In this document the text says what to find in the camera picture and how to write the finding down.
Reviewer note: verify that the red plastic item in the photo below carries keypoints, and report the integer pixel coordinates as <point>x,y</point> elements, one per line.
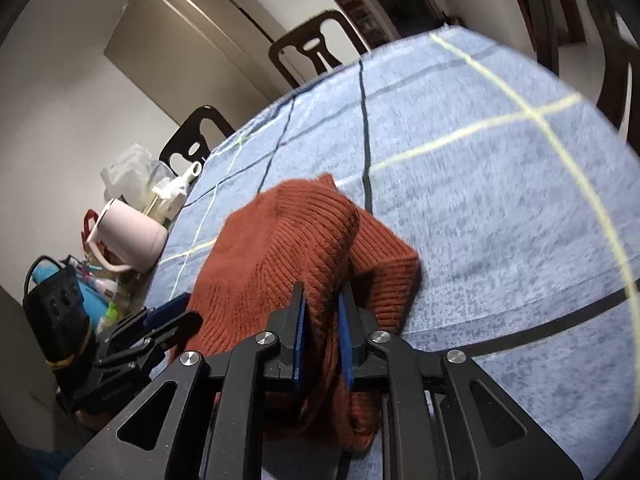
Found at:
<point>90,221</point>

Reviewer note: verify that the cyan plastic item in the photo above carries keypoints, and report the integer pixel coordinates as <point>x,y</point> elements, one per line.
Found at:
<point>96,306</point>

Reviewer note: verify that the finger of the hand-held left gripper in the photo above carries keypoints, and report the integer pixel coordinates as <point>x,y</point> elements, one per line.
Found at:
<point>167,308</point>
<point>175,332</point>

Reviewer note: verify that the beige refrigerator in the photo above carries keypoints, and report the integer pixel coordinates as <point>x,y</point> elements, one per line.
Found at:
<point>190,30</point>

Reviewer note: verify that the blue plaid blanket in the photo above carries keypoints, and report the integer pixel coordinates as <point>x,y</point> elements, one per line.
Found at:
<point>500,210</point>

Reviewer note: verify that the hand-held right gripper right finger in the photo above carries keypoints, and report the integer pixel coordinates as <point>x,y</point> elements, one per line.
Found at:
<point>345,345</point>

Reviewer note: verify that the dark wooden chair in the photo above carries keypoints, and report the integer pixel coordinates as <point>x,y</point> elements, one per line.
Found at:
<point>210,120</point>
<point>620,60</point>
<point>345,35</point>

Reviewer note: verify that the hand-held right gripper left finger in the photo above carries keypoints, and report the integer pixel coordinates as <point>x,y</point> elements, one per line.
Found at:
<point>300,340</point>

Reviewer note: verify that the rust red knit sweater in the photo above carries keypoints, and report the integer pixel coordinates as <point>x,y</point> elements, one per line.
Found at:
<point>280,250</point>

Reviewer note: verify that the clear plastic bag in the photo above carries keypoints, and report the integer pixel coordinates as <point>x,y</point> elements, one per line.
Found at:
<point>125,170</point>

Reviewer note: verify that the pink electric kettle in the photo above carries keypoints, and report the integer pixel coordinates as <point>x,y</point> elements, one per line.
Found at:
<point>127,235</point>

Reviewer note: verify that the white roll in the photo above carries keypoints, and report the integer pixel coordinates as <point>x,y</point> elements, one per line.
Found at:
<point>191,171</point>

